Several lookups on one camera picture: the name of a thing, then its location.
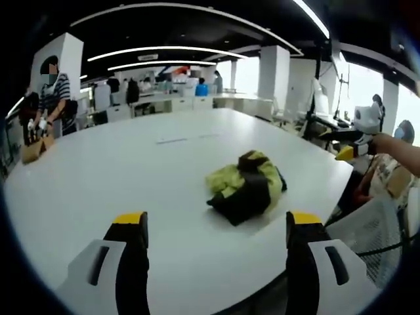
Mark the long ceiling light strip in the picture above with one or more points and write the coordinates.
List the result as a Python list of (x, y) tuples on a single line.
[(313, 18), (164, 50), (160, 63)]

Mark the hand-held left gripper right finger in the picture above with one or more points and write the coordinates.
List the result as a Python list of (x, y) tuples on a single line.
[(328, 282)]

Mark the white background desk row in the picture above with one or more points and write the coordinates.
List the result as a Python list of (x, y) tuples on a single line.
[(183, 103)]

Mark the white mesh office chair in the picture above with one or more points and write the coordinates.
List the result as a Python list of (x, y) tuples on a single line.
[(370, 233)]

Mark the black hanging jacket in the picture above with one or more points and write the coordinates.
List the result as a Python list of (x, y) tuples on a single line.
[(132, 92)]

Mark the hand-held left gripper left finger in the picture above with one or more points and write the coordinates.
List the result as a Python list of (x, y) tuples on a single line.
[(98, 282)]

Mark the brown cardboard box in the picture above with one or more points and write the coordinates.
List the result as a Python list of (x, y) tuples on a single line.
[(34, 151)]

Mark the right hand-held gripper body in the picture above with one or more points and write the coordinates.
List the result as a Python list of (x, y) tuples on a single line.
[(367, 118)]

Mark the yellow-green and black garment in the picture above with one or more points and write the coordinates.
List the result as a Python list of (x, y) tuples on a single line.
[(249, 187)]

